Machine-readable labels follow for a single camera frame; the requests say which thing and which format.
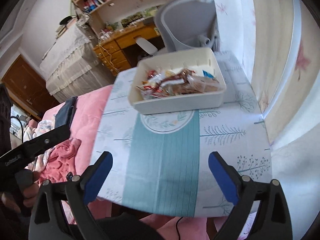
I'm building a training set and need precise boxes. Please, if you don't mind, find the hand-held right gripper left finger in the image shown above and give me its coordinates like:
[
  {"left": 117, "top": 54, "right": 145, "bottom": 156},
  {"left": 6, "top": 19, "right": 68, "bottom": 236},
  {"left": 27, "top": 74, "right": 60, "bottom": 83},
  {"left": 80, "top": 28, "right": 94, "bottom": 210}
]
[{"left": 28, "top": 151, "right": 113, "bottom": 240}]

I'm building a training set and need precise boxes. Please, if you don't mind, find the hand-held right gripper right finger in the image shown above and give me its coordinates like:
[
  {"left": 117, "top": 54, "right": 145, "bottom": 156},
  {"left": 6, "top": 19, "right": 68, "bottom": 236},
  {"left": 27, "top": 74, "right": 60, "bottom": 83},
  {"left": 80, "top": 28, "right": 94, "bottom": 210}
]
[{"left": 208, "top": 151, "right": 293, "bottom": 240}]

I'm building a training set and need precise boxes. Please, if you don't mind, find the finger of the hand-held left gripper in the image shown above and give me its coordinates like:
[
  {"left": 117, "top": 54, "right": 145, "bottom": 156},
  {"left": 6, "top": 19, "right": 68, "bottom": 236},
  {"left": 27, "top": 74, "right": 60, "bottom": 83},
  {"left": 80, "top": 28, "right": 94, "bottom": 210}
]
[{"left": 23, "top": 124, "right": 71, "bottom": 156}]

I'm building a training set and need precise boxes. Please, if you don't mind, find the white plastic storage box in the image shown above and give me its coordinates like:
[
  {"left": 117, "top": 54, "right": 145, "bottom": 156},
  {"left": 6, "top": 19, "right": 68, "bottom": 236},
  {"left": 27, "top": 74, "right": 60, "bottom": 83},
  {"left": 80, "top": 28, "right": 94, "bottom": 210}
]
[{"left": 128, "top": 47, "right": 227, "bottom": 115}]

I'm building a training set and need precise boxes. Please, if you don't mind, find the pile of snack packets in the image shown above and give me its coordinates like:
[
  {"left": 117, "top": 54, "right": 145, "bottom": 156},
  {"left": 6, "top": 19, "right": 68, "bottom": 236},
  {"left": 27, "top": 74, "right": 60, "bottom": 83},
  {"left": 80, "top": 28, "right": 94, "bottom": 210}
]
[{"left": 136, "top": 67, "right": 220, "bottom": 99}]

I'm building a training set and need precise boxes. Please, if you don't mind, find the person's left hand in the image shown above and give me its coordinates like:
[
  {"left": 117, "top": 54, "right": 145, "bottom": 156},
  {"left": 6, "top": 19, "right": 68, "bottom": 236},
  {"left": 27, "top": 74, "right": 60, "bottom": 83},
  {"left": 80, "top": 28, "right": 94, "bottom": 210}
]
[{"left": 1, "top": 170, "right": 41, "bottom": 214}]

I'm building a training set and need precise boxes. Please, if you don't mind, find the white floral cloth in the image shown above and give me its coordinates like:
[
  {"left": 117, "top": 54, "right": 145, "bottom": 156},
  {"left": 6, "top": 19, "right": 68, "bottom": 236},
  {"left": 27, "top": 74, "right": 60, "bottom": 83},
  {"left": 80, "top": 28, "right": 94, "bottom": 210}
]
[{"left": 21, "top": 119, "right": 55, "bottom": 143}]

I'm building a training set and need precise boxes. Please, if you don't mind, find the dark blue cloth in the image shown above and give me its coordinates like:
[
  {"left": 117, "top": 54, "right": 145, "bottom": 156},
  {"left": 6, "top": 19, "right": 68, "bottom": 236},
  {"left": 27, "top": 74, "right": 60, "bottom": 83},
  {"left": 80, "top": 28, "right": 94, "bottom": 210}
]
[{"left": 54, "top": 96, "right": 77, "bottom": 128}]

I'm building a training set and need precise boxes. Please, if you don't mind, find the pink blanket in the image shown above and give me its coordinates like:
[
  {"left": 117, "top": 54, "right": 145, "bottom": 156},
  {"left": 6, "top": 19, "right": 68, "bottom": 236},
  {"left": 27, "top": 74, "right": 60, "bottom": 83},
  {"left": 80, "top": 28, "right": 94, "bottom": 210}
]
[{"left": 15, "top": 85, "right": 115, "bottom": 230}]

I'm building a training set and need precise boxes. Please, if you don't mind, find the dark clothing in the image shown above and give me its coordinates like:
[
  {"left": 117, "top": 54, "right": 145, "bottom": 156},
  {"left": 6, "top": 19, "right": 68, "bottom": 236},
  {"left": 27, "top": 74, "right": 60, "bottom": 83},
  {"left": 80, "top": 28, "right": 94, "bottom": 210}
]
[{"left": 95, "top": 211, "right": 163, "bottom": 240}]

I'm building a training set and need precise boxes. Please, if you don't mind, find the brown wooden door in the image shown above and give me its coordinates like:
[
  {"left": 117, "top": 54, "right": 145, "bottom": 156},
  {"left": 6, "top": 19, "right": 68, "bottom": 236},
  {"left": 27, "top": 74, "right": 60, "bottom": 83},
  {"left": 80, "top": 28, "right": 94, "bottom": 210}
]
[{"left": 1, "top": 55, "right": 54, "bottom": 120}]

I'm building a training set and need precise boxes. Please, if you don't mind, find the tree print tablecloth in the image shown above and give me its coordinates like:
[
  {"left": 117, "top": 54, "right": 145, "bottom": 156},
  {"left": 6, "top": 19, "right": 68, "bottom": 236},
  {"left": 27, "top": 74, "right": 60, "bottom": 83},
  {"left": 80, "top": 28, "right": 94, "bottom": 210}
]
[{"left": 90, "top": 51, "right": 273, "bottom": 217}]

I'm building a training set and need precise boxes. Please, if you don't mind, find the lace covered cabinet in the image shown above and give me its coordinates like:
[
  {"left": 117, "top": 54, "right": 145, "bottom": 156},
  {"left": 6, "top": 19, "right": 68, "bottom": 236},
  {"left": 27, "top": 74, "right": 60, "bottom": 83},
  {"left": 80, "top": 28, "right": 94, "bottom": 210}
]
[{"left": 39, "top": 25, "right": 100, "bottom": 103}]

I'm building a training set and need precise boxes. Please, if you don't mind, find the stack of books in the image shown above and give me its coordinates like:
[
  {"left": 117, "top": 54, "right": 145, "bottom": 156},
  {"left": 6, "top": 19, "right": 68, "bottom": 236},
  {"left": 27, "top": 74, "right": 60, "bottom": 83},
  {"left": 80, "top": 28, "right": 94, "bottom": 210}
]
[{"left": 55, "top": 17, "right": 78, "bottom": 39}]

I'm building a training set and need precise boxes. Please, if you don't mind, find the wooden desk with drawers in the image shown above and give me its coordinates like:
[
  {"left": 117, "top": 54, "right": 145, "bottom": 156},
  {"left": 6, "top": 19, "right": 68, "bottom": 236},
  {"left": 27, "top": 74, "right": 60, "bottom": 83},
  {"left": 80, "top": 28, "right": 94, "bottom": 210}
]
[{"left": 93, "top": 22, "right": 165, "bottom": 77}]

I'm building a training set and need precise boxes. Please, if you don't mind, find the dark printed box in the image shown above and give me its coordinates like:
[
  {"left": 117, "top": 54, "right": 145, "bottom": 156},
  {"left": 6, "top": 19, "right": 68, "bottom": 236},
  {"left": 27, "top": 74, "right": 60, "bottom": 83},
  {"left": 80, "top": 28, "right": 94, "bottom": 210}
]
[{"left": 120, "top": 12, "right": 145, "bottom": 27}]

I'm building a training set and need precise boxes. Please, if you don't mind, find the grey office chair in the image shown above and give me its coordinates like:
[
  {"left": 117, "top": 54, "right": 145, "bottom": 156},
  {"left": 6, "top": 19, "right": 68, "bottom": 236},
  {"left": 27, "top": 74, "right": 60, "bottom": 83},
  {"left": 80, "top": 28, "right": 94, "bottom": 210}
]
[{"left": 135, "top": 0, "right": 218, "bottom": 55}]

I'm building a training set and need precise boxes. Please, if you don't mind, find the wooden bookshelf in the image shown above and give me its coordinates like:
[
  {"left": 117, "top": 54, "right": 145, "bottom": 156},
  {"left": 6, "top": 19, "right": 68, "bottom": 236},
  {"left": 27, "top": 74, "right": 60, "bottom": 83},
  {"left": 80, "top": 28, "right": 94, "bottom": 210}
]
[{"left": 57, "top": 0, "right": 180, "bottom": 28}]

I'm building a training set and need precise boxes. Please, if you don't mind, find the white cable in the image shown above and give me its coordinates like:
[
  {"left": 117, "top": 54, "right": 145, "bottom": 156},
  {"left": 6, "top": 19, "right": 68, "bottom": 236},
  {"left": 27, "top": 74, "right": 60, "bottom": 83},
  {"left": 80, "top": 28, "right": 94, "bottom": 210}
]
[{"left": 96, "top": 37, "right": 120, "bottom": 74}]

